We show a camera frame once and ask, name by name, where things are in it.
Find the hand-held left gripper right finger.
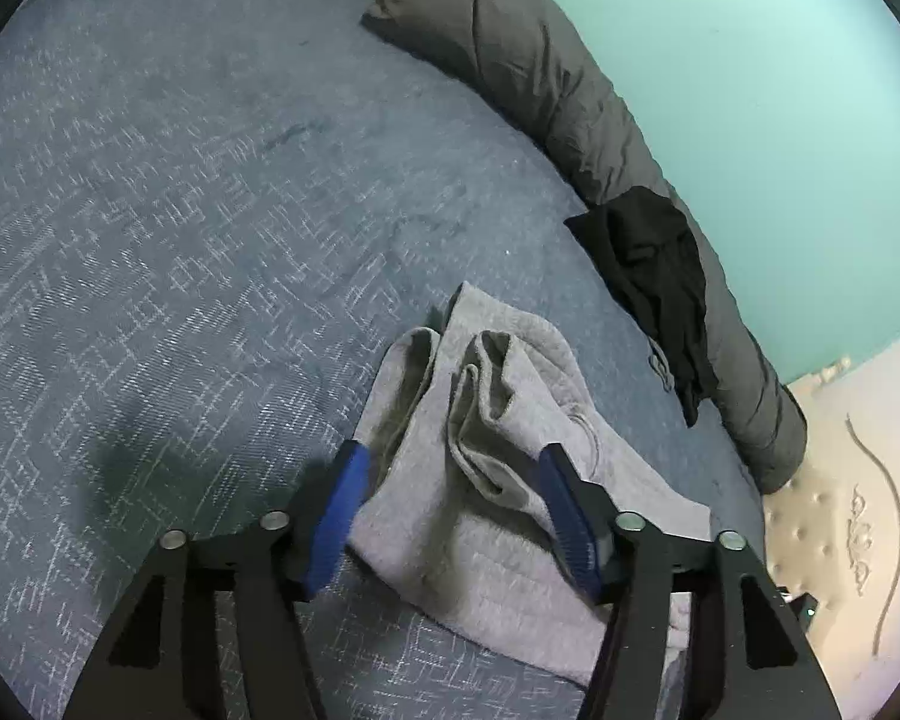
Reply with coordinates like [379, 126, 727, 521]
[534, 442, 845, 720]

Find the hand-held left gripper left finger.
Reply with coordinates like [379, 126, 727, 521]
[64, 439, 374, 720]

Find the grey knit sweater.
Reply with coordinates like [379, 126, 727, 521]
[349, 281, 713, 687]

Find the cream carved headboard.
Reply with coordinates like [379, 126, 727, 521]
[761, 356, 900, 698]

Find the black garment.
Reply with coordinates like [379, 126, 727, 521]
[564, 186, 721, 427]

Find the blue patterned bedspread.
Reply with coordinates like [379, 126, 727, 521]
[0, 0, 766, 720]

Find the dark grey rolled duvet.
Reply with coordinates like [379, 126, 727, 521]
[360, 0, 809, 494]

